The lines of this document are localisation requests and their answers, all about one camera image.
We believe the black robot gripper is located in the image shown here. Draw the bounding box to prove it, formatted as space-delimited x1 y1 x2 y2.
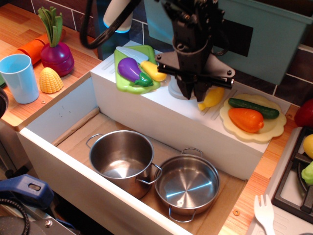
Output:
156 0 235 102

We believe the grey toy faucet with lever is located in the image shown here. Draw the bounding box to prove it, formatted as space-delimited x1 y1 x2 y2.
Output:
168 76 187 100

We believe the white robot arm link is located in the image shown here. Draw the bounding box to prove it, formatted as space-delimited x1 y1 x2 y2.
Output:
103 0 133 33

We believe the yellow toy banana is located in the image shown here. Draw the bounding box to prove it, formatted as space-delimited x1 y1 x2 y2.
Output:
198 87 224 111

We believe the purple toy eggplant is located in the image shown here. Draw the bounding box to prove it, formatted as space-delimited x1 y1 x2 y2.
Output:
117 57 154 87

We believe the green plastic cutting board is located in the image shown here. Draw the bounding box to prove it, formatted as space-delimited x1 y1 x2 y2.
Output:
114 47 160 94

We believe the pale yellow scalloped plate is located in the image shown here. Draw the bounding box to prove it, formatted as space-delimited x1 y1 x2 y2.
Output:
220 94 287 143

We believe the white toy sink unit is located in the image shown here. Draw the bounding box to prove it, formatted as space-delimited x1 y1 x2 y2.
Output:
18 56 295 235

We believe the green toy cucumber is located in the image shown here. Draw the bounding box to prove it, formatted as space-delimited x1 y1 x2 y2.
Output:
228 98 280 119

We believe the teal plastic bin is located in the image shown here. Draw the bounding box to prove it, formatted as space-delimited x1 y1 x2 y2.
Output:
144 0 313 85

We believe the shallow stainless steel pan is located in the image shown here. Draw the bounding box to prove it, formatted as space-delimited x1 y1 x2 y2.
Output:
154 148 221 223

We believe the tall stainless steel pot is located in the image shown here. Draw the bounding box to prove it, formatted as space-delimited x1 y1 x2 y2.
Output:
86 130 163 199

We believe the yellow toy lemon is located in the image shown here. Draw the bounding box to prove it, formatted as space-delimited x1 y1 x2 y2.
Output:
303 134 313 159

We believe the light green toy vegetable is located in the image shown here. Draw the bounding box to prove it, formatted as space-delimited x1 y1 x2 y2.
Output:
301 162 313 185

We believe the red toy beet with leaves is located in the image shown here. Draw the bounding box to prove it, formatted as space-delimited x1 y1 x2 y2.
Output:
38 6 74 77

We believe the yellow toy corn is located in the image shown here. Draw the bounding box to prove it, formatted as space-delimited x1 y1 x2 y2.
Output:
39 67 64 94

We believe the white plastic fork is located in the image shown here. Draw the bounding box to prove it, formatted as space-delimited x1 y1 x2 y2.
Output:
254 194 275 235

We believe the orange wooden toy carrot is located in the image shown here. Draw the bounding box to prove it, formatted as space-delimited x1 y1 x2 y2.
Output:
17 28 67 66

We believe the black toy stove grate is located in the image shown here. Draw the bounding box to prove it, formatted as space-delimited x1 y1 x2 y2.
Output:
272 127 313 223

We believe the light blue plastic cup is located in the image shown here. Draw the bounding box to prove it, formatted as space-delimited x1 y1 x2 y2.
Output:
0 54 39 104

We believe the toy knife yellow handle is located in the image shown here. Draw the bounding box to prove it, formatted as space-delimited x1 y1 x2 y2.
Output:
115 46 168 82

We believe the blue clamp handle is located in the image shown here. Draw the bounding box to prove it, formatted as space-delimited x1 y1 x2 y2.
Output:
0 174 54 210

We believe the black braided cable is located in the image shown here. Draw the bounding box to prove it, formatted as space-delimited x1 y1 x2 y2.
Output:
0 197 33 235

